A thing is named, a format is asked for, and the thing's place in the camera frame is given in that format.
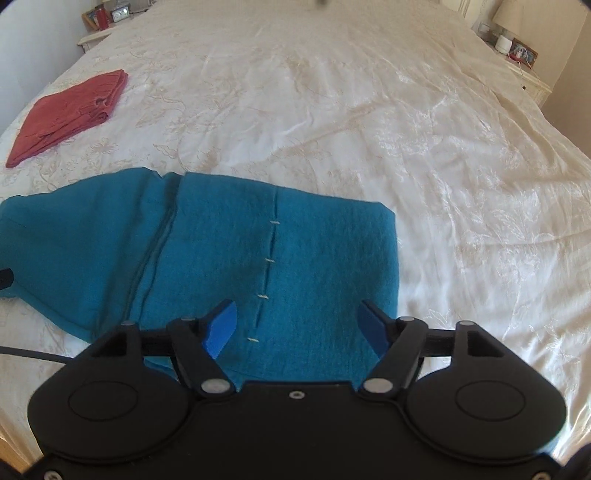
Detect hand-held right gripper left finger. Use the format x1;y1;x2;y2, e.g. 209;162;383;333
90;299;238;401

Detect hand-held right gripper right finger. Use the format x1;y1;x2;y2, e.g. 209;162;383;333
355;300;506;401

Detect teal pants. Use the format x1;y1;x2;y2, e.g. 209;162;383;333
0;167;400;386

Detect folded red pants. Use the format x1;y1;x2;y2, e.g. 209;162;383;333
6;69;129;169

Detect bed with cream bedspread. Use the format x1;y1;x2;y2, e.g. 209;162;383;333
0;0;591;467

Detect cream nightstand with knob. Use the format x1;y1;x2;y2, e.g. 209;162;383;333
78;25;120;54

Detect cream shade table lamp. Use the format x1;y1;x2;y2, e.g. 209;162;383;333
492;0;532;36

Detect black cable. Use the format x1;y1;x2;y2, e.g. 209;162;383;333
0;345;71;366

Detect dark picture frame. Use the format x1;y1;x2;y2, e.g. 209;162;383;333
510;39;539;65

